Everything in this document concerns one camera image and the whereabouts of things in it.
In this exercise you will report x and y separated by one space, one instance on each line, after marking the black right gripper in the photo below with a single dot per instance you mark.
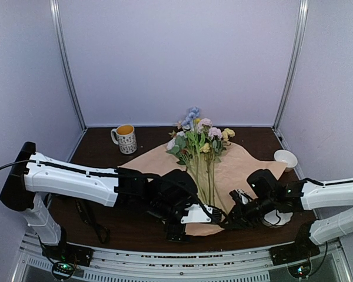
241 220

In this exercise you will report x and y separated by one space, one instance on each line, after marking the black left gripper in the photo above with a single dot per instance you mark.
176 234

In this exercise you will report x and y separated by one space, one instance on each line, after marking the wrapping paper sheet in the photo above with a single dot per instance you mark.
231 173

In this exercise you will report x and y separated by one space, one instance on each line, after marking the white pink flower stem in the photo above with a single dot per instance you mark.
194 167

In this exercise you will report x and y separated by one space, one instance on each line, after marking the pale yellow flower stem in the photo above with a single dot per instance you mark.
227 133

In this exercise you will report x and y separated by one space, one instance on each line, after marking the peach flower stem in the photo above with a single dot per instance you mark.
179 124

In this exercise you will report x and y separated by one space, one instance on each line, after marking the pink rose flower stem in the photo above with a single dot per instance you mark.
211 151

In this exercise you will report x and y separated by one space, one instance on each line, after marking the blue flower stem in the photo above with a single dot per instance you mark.
192 119

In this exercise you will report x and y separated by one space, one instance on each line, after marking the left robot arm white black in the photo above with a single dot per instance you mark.
171 197

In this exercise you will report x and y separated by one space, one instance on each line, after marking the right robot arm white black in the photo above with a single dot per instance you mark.
298 196

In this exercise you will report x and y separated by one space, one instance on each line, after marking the scalloped white bowl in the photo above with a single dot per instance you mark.
276 219

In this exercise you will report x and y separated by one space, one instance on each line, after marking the small white bowl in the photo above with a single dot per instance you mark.
286 157

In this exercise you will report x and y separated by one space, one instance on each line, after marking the patterned mug yellow inside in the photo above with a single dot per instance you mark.
124 137

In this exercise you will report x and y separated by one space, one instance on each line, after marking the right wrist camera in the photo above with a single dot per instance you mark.
241 199

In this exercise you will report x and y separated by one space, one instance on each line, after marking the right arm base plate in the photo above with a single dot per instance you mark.
290 253

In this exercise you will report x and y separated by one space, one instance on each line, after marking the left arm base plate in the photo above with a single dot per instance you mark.
69 253

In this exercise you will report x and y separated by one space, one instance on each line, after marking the right aluminium frame post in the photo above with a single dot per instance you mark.
296 51

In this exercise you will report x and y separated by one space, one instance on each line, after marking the aluminium frame post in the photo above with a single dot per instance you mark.
296 51
57 21

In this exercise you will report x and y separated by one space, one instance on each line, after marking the left aluminium frame post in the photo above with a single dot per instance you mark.
57 21

